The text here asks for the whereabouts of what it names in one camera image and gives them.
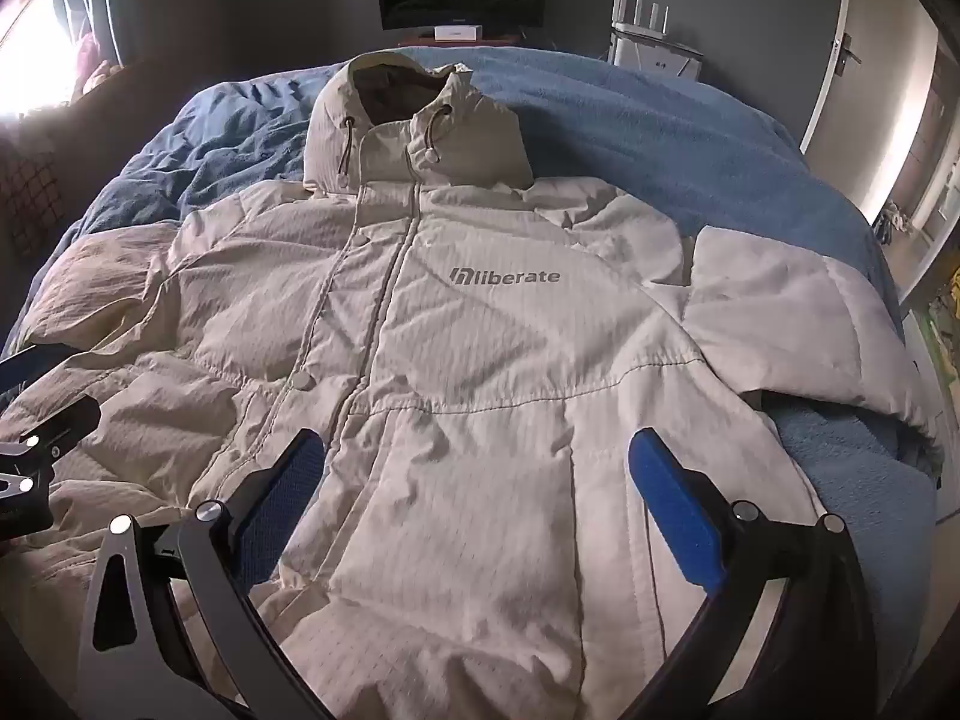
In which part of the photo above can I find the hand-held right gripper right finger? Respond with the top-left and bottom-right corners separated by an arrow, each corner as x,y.
628,427 -> 878,720

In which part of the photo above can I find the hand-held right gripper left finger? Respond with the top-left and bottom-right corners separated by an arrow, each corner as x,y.
75,427 -> 335,720

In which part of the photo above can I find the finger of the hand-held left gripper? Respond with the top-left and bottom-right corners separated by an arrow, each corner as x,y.
0,345 -> 59,400
0,394 -> 102,477

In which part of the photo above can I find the white quilted duvet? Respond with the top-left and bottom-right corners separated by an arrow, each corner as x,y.
0,49 -> 944,720

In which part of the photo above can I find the clothes pile on floor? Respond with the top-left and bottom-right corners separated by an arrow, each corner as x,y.
874,199 -> 914,245

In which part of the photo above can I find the dark checked cushion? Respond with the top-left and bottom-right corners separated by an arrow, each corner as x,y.
0,139 -> 67,267

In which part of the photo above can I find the window curtain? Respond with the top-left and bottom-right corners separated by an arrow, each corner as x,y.
45,0 -> 147,102

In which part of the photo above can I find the blue fleece blanket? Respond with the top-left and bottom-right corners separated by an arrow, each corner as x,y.
0,45 -> 942,563

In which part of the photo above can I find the white cabinet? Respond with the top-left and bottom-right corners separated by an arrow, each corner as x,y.
606,24 -> 706,83

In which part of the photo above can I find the wooden desk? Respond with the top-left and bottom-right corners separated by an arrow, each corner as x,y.
397,28 -> 527,48

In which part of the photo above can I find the white router with antennas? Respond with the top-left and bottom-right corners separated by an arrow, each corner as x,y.
611,0 -> 674,35

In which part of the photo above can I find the white door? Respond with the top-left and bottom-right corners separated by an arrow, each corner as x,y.
799,0 -> 947,166

